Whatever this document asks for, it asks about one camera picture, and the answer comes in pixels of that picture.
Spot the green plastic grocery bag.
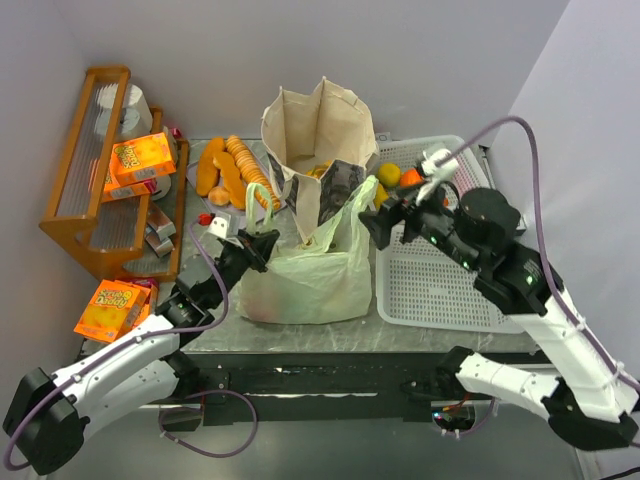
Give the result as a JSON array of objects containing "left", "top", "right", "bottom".
[{"left": 235, "top": 176, "right": 378, "bottom": 325}]

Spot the orange gummy snack bag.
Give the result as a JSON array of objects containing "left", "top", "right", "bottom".
[{"left": 306, "top": 160, "right": 332, "bottom": 179}]

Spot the beige canvas tote bag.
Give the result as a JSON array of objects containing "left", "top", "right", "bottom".
[{"left": 260, "top": 78, "right": 379, "bottom": 240}]

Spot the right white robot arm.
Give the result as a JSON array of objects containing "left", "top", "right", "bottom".
[{"left": 359, "top": 187, "right": 639, "bottom": 451}]

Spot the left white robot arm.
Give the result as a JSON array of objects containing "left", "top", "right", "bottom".
[{"left": 2, "top": 229, "right": 280, "bottom": 476}]

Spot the yellow mango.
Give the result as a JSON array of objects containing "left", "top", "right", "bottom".
[{"left": 373, "top": 184, "right": 389, "bottom": 210}]

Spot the yellow lemon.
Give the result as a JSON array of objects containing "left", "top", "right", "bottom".
[{"left": 376, "top": 163, "right": 402, "bottom": 189}]

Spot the orange fruit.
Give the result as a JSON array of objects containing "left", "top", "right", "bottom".
[{"left": 398, "top": 168, "right": 423, "bottom": 188}]

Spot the round bread bun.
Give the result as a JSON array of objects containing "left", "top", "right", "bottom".
[{"left": 208, "top": 186, "right": 231, "bottom": 207}]

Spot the back white perforated basket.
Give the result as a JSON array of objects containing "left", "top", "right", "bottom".
[{"left": 378, "top": 135, "right": 490, "bottom": 194}]

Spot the white perforated basket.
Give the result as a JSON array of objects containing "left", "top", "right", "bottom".
[
  {"left": 378, "top": 135, "right": 490, "bottom": 194},
  {"left": 375, "top": 224, "right": 523, "bottom": 334}
]

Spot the front white perforated basket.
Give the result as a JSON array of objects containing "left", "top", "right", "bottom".
[{"left": 375, "top": 224, "right": 523, "bottom": 334}]

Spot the row of round crackers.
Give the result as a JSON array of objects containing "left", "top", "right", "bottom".
[{"left": 225, "top": 135, "right": 281, "bottom": 210}]

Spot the long bread loaf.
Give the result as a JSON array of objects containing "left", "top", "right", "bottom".
[{"left": 195, "top": 137, "right": 225, "bottom": 197}]

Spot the purple tray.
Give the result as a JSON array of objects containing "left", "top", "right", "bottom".
[{"left": 185, "top": 149, "right": 281, "bottom": 221}]

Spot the orange box on floor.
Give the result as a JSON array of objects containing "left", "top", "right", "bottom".
[{"left": 74, "top": 280, "right": 158, "bottom": 344}]

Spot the wooden shelf rack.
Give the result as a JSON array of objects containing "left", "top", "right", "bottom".
[{"left": 40, "top": 65, "right": 189, "bottom": 282}]

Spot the orange cracker box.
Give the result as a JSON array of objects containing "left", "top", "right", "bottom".
[
  {"left": 111, "top": 132, "right": 176, "bottom": 186},
  {"left": 102, "top": 172, "right": 156, "bottom": 202}
]

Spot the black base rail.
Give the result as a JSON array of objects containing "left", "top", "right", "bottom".
[{"left": 137, "top": 349, "right": 501, "bottom": 426}]

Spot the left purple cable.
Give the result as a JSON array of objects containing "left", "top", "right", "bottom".
[{"left": 2, "top": 222, "right": 259, "bottom": 471}]

